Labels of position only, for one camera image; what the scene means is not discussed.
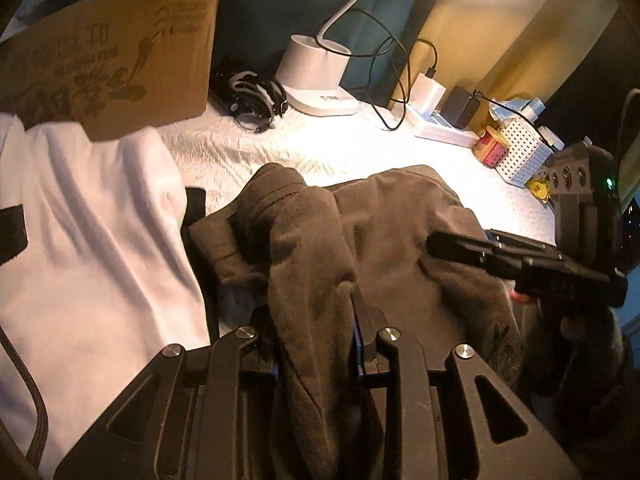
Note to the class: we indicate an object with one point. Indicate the brown t-shirt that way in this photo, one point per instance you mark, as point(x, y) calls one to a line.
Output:
point(390, 240)

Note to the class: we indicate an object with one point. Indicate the yellow curtain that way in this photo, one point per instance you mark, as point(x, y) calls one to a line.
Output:
point(500, 35)

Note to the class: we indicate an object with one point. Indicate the white perforated basket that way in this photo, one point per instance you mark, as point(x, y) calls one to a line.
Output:
point(522, 152)

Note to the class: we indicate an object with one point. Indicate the white desk lamp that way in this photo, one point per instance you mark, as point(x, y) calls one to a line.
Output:
point(310, 75)

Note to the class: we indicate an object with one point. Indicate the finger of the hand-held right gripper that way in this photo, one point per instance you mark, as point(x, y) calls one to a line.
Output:
point(475, 252)
point(520, 245)

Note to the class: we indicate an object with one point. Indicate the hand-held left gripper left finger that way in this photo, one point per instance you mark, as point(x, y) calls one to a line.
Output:
point(240, 342)

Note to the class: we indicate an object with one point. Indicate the white charger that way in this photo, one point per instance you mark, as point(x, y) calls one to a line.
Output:
point(427, 92)

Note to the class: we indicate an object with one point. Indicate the dark curtain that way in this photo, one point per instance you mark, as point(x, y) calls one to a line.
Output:
point(260, 10)

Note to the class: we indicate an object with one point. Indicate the white textured table cover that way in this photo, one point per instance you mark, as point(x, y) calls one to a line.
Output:
point(350, 145)

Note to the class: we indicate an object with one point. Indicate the yellow snack bag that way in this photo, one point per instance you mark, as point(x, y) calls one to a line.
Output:
point(540, 189)

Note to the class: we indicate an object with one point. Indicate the brown cardboard box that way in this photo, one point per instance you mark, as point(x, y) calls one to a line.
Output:
point(110, 60)

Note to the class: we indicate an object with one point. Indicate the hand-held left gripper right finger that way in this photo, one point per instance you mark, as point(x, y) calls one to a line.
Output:
point(357, 355)

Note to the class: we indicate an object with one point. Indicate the black charger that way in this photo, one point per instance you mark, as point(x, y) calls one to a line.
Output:
point(460, 107)

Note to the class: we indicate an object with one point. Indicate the white garment with black patches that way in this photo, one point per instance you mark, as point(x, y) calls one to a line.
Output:
point(100, 260)

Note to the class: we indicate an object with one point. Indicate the white power strip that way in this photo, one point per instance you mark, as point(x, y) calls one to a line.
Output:
point(445, 132)

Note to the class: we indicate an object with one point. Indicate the red can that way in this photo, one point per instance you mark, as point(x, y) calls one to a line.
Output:
point(489, 147)

